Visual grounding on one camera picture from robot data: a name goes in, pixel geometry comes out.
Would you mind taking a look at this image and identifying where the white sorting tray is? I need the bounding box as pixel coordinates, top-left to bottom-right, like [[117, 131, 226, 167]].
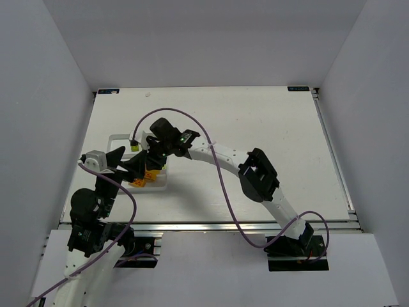
[[107, 134, 168, 194]]

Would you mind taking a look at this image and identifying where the blue label sticker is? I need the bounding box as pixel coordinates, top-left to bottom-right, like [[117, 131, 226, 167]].
[[287, 86, 310, 91], [97, 88, 120, 95]]

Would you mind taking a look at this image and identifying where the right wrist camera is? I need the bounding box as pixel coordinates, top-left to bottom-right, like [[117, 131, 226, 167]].
[[128, 130, 154, 151]]

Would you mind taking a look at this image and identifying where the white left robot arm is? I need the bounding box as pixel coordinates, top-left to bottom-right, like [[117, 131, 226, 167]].
[[52, 146, 148, 306]]

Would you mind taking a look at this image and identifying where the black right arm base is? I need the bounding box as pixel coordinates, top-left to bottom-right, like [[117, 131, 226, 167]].
[[264, 235, 329, 272]]

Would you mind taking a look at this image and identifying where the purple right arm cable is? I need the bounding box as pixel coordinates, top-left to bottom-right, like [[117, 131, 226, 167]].
[[130, 107, 330, 264]]

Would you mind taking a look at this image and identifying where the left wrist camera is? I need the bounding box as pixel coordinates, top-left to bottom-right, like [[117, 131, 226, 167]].
[[80, 150, 107, 173]]

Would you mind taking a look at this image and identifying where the blue label sticker left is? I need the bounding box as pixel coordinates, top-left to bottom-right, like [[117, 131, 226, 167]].
[[97, 88, 120, 95]]

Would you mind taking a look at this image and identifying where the orange upside-down lego brick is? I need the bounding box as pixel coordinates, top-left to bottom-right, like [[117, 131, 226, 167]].
[[150, 173, 158, 182]]

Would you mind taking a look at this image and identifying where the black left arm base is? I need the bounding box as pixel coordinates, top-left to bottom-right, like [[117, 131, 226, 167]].
[[115, 236, 162, 269]]

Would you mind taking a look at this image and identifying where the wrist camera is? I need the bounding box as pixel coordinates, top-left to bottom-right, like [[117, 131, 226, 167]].
[[128, 130, 154, 151], [80, 150, 107, 173]]

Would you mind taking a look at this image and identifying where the blue label sticker right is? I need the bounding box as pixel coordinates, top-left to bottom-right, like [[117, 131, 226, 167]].
[[287, 86, 310, 91]]

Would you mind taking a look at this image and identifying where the yellow long lego brick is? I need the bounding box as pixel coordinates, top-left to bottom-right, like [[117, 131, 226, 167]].
[[128, 179, 146, 188]]

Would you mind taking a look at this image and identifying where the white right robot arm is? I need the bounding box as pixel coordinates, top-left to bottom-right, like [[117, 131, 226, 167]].
[[146, 118, 314, 256]]

